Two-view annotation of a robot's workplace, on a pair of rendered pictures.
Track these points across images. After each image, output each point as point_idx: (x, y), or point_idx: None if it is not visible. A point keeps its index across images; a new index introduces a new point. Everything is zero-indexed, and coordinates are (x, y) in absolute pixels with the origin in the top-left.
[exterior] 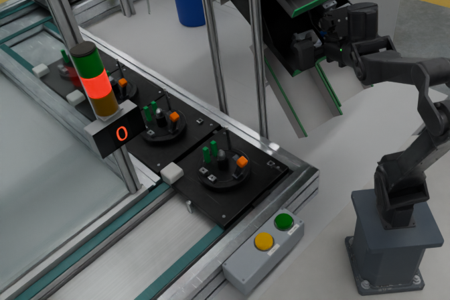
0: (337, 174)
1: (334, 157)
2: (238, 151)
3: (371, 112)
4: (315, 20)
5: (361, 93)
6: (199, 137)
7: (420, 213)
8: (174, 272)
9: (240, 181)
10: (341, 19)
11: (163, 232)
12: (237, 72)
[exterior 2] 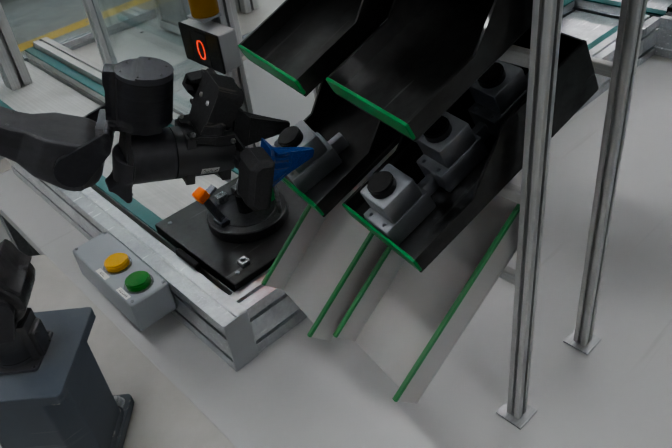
0: (271, 404)
1: (315, 403)
2: (273, 220)
3: None
4: (411, 170)
5: None
6: None
7: (4, 385)
8: (122, 200)
9: (212, 227)
10: (203, 95)
11: None
12: (580, 255)
